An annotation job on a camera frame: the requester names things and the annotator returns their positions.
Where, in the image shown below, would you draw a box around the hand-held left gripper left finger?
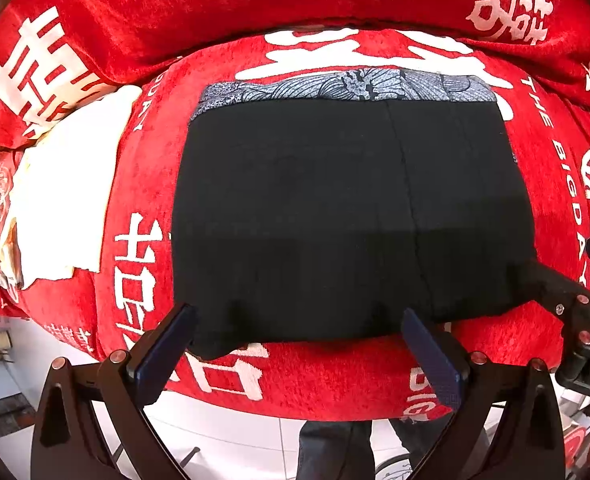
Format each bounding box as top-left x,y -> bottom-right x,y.
30,302 -> 199,480

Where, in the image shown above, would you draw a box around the red printed blanket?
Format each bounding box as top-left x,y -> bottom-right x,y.
0,0 -> 590,423

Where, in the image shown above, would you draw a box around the black pants with grey waistband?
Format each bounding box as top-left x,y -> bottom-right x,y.
171,67 -> 538,361

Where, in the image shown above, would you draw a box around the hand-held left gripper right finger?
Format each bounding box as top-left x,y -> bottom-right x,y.
401,307 -> 566,480

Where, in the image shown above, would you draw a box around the person's left leg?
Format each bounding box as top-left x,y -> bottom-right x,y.
295,420 -> 376,480

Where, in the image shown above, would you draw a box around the white cloth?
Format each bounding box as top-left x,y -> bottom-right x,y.
0,85 -> 143,291

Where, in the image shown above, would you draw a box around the red and white object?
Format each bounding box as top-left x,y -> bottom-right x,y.
562,400 -> 590,471

